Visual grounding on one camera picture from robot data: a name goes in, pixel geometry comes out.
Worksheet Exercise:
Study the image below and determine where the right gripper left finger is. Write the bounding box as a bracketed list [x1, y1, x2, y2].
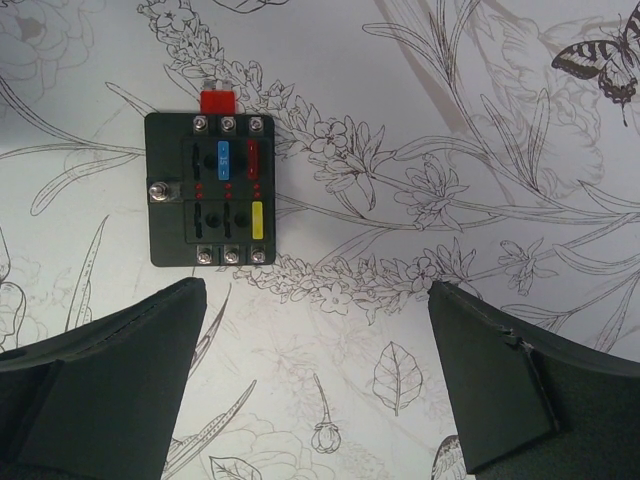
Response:
[1, 277, 207, 479]

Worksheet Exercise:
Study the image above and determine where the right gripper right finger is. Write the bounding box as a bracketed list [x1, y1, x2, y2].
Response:
[428, 282, 639, 474]

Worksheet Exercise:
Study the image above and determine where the black fuse box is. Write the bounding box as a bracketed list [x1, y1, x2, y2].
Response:
[144, 112, 276, 267]

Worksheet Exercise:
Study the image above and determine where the yellow blade fuse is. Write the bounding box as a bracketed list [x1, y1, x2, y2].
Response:
[251, 201, 265, 240]

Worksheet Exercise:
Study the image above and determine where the blue blade fuse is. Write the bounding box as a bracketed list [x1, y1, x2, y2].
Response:
[217, 140, 231, 182]

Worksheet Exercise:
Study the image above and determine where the red blade fuse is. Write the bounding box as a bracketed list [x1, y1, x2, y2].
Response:
[247, 139, 260, 181]
[199, 79, 237, 115]

